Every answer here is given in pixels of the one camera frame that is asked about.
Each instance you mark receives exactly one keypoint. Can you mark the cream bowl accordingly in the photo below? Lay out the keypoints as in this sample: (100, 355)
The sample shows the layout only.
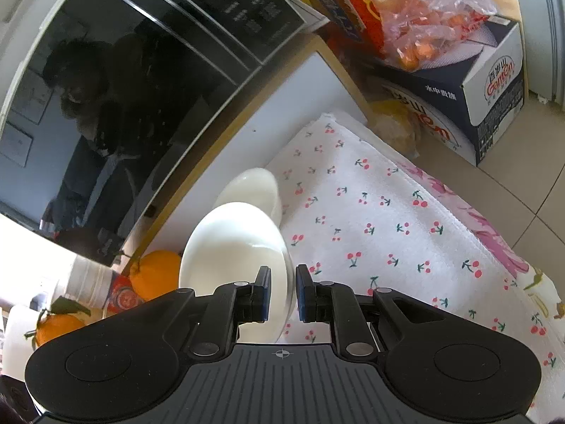
(251, 190)

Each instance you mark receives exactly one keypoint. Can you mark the black microwave oven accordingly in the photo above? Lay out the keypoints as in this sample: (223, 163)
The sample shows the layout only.
(132, 97)

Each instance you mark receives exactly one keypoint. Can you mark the white bowl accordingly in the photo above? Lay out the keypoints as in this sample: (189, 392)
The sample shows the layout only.
(229, 251)

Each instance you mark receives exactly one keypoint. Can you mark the orange printed fruit box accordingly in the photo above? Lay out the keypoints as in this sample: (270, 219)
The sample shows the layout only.
(353, 4)

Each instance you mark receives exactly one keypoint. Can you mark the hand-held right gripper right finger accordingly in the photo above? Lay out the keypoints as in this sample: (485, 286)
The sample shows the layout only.
(303, 296)

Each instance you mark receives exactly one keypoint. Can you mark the yellow plastic bag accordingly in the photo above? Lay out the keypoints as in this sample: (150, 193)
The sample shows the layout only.
(397, 123)

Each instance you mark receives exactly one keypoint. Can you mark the cherry print tablecloth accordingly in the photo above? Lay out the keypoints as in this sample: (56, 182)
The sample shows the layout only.
(375, 212)

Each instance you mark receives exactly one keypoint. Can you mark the pink floral cloth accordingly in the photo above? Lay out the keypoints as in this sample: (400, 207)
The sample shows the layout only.
(485, 229)

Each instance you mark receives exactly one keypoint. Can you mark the large orange with leaves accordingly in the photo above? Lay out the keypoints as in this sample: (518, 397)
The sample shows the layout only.
(57, 327)

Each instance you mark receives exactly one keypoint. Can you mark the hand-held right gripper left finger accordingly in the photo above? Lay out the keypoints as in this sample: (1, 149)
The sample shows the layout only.
(263, 296)

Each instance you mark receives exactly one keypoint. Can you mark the white plastic container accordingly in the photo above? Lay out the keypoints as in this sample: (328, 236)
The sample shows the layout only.
(88, 278)

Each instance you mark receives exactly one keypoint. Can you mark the plastic bag of oranges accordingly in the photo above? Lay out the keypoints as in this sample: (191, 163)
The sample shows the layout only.
(423, 13)

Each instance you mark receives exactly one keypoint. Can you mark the dark blue cardboard box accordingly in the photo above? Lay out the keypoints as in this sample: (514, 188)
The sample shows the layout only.
(485, 97)

